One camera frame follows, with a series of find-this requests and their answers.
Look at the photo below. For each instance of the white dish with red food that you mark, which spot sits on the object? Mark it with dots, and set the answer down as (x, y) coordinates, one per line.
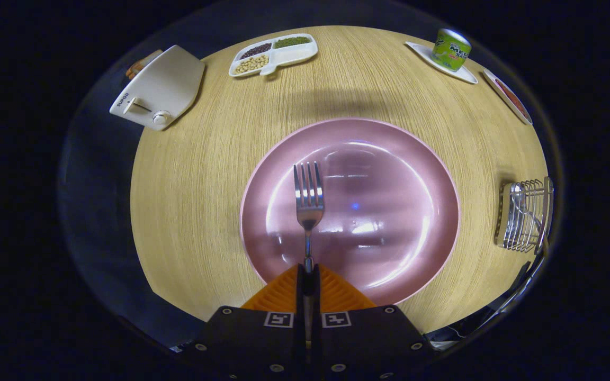
(511, 98)

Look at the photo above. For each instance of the white divided bean dish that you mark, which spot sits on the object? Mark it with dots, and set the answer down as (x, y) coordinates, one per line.
(297, 53)

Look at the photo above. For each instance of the pink round plate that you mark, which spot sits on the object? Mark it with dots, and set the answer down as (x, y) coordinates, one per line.
(389, 211)

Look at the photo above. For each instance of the bread slice in toaster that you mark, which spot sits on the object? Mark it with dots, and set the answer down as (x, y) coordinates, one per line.
(138, 66)

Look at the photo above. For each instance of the silver metal fork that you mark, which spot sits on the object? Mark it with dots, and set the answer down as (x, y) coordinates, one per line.
(309, 209)

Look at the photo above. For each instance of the green soda can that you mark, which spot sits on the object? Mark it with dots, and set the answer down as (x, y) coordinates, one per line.
(451, 52)

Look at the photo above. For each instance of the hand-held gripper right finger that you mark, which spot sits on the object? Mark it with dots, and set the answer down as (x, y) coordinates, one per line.
(316, 288)

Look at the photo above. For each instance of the white square coaster dish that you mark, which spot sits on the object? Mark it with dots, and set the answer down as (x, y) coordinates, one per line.
(424, 53)

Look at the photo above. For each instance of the white toaster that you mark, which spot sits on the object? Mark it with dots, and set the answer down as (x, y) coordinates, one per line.
(170, 84)

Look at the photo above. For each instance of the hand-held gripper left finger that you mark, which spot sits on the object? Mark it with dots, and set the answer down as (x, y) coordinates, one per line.
(299, 317)

